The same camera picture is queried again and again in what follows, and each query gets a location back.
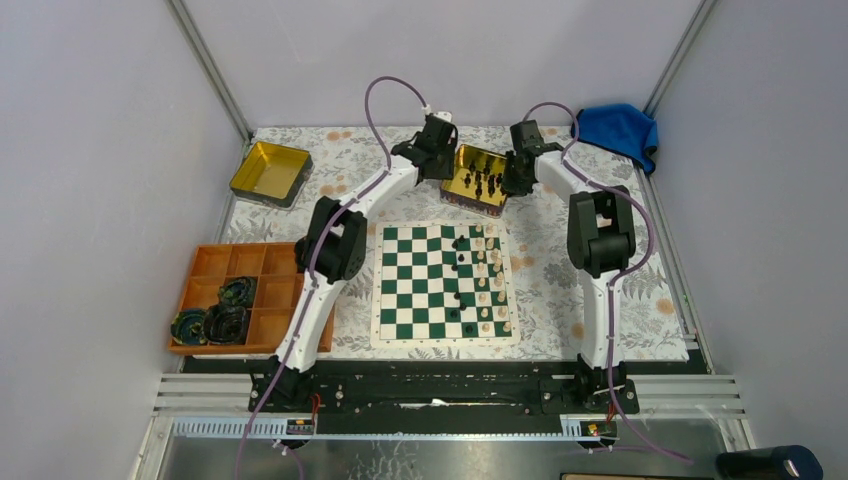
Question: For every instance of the blue cloth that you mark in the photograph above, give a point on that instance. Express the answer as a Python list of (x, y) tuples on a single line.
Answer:
[(621, 129)]

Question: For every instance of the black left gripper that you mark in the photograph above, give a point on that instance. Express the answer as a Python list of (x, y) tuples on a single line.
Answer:
[(439, 169)]

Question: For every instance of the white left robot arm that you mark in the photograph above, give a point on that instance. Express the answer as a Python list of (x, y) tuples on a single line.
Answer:
[(333, 250)]

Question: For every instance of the empty gold tin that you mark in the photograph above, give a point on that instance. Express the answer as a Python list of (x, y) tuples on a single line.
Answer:
[(272, 175)]

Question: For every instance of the gold tin with chess pieces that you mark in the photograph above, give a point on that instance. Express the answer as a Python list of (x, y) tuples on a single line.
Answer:
[(476, 184)]

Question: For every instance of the green white chess board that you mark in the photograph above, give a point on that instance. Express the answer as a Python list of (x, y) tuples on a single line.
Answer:
[(444, 283)]

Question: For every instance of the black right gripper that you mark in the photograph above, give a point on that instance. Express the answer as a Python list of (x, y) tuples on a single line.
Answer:
[(510, 187)]

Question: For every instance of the black cylinder bottom right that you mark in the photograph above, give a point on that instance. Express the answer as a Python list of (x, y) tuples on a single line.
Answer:
[(789, 462)]

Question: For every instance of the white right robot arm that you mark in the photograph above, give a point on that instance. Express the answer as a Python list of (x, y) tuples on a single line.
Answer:
[(600, 243)]

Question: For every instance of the dark spinning top upper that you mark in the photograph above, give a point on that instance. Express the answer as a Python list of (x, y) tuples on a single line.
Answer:
[(238, 292)]

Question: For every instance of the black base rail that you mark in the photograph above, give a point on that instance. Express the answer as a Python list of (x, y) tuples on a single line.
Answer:
[(536, 387)]

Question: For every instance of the orange compartment tray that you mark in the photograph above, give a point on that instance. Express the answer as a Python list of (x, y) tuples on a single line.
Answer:
[(279, 288)]

